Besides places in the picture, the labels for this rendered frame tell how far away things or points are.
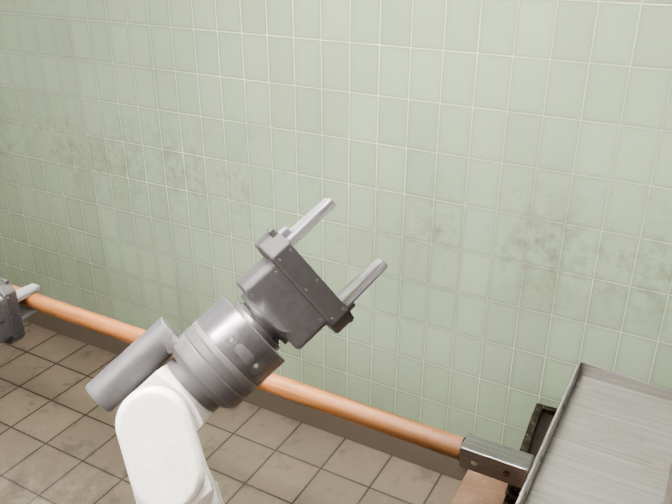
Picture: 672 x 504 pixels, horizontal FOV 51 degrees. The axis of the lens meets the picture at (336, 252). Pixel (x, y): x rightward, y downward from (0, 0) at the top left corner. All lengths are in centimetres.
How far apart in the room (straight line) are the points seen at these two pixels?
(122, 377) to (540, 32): 156
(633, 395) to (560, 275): 104
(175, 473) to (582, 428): 62
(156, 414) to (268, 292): 15
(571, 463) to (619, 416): 14
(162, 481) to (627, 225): 164
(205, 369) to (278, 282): 10
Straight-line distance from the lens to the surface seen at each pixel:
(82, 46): 294
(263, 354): 66
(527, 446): 157
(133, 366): 69
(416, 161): 219
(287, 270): 67
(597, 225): 209
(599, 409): 112
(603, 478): 101
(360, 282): 70
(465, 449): 96
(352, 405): 102
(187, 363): 66
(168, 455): 66
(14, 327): 139
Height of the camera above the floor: 183
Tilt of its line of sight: 25 degrees down
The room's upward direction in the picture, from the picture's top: straight up
